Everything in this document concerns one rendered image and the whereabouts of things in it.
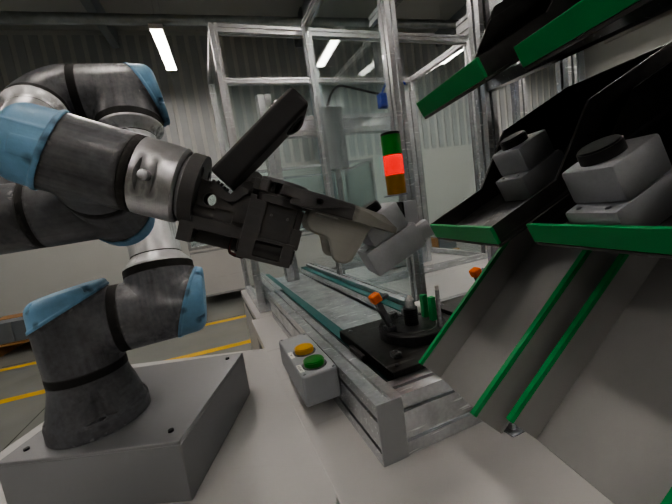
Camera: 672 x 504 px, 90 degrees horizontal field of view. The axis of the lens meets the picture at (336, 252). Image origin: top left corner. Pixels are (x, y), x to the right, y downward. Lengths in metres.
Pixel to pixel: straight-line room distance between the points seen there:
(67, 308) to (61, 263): 8.73
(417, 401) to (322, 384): 0.18
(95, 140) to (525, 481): 0.62
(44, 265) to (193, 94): 4.91
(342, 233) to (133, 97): 0.54
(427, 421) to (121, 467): 0.46
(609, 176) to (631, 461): 0.23
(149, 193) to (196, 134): 8.55
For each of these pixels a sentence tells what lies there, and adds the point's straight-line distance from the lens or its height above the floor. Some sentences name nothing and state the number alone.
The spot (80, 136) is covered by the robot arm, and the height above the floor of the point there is 1.34.
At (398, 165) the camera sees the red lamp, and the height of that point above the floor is 1.33.
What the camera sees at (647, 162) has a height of 1.25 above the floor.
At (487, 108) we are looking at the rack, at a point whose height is 1.36.
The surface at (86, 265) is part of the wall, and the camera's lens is 9.22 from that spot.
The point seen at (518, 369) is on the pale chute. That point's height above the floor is 1.06.
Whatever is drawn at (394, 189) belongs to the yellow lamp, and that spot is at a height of 1.27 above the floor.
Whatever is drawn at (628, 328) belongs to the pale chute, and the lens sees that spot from 0.45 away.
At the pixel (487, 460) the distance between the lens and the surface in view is 0.61.
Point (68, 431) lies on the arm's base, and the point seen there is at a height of 0.98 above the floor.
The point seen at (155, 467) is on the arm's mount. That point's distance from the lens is 0.63.
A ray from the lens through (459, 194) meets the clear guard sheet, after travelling 2.09.
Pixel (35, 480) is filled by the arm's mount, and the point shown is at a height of 0.92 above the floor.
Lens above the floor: 1.25
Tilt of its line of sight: 8 degrees down
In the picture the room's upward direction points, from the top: 8 degrees counter-clockwise
